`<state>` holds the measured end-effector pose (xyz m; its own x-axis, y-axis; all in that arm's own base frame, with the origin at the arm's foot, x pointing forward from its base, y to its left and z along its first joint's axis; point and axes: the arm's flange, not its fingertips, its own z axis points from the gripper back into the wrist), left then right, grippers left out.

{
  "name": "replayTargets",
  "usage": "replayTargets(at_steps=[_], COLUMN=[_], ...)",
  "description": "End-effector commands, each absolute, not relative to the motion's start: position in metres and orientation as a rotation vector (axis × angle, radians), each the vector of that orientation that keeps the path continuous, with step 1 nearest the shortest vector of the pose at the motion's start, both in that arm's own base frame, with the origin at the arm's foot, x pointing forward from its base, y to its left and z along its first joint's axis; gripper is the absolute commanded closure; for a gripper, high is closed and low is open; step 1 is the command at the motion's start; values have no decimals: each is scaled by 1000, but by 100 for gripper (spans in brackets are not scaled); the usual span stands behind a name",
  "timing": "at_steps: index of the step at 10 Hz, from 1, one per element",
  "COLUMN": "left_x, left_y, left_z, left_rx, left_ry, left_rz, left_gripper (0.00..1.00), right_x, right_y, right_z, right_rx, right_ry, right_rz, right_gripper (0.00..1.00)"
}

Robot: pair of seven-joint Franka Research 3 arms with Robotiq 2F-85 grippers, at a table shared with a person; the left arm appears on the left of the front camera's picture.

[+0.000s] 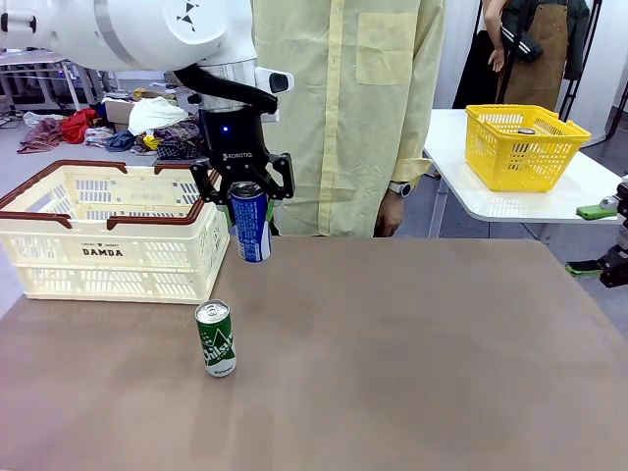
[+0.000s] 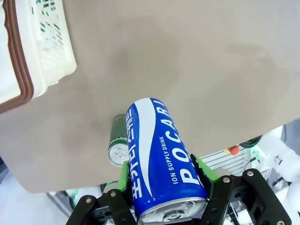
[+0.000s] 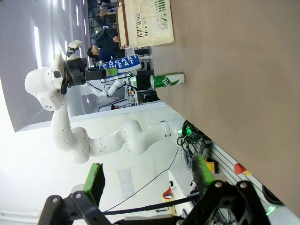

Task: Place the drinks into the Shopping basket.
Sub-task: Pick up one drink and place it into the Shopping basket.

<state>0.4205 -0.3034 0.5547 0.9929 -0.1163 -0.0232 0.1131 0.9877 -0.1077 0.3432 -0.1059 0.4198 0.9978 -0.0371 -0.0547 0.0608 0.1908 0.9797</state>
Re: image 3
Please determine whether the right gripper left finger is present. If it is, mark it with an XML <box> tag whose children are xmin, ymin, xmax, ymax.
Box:
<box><xmin>37</xmin><ymin>163</ymin><xmax>113</xmax><ymax>225</ymax></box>

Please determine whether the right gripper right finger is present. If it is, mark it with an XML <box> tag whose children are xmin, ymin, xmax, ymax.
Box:
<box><xmin>182</xmin><ymin>154</ymin><xmax>273</xmax><ymax>225</ymax></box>

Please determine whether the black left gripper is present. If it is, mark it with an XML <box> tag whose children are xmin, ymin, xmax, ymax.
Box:
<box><xmin>66</xmin><ymin>57</ymin><xmax>119</xmax><ymax>87</ymax></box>

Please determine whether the blue Pocari Sweat can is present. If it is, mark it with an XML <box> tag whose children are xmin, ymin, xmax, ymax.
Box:
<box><xmin>99</xmin><ymin>54</ymin><xmax>142</xmax><ymax>71</ymax></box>

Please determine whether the cream shopping basket brown rim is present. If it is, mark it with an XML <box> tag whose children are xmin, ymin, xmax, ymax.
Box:
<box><xmin>115</xmin><ymin>0</ymin><xmax>175</xmax><ymax>50</ymax></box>

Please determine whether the red yellow emergency stop button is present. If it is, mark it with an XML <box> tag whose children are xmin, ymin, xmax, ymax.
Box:
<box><xmin>233</xmin><ymin>163</ymin><xmax>252</xmax><ymax>177</ymax></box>
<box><xmin>204</xmin><ymin>157</ymin><xmax>219</xmax><ymax>174</ymax></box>

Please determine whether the person in blue top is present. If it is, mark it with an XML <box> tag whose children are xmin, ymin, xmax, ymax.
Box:
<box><xmin>87</xmin><ymin>45</ymin><xmax>123</xmax><ymax>63</ymax></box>

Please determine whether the grey ribbed aluminium panel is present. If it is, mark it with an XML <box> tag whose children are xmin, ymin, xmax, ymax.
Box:
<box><xmin>206</xmin><ymin>140</ymin><xmax>267</xmax><ymax>203</ymax></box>

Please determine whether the person in dark jacket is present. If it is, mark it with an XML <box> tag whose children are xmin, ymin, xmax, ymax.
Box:
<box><xmin>92</xmin><ymin>27</ymin><xmax>120</xmax><ymax>51</ymax></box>

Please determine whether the red yellow tape roll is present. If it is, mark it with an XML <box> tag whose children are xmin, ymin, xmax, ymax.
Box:
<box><xmin>162</xmin><ymin>186</ymin><xmax>176</xmax><ymax>203</ymax></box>

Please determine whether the green drink can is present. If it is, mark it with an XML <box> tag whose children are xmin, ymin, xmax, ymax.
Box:
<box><xmin>150</xmin><ymin>71</ymin><xmax>186</xmax><ymax>90</ymax></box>

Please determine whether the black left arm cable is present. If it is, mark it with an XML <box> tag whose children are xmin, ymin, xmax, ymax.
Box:
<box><xmin>60</xmin><ymin>60</ymin><xmax>72</xmax><ymax>96</ymax></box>

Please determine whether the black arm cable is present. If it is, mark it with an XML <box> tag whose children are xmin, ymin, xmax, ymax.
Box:
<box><xmin>102</xmin><ymin>194</ymin><xmax>201</xmax><ymax>215</ymax></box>
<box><xmin>60</xmin><ymin>60</ymin><xmax>72</xmax><ymax>96</ymax></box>

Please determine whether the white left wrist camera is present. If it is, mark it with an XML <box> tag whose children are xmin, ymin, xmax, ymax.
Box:
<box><xmin>66</xmin><ymin>40</ymin><xmax>83</xmax><ymax>59</ymax></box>

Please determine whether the black cable bundle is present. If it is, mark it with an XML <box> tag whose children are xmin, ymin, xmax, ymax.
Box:
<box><xmin>176</xmin><ymin>120</ymin><xmax>207</xmax><ymax>151</ymax></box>

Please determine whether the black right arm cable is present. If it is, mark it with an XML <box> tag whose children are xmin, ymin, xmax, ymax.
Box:
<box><xmin>102</xmin><ymin>194</ymin><xmax>201</xmax><ymax>215</ymax></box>

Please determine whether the thin black cable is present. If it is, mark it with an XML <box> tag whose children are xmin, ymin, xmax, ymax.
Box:
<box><xmin>105</xmin><ymin>146</ymin><xmax>180</xmax><ymax>212</ymax></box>

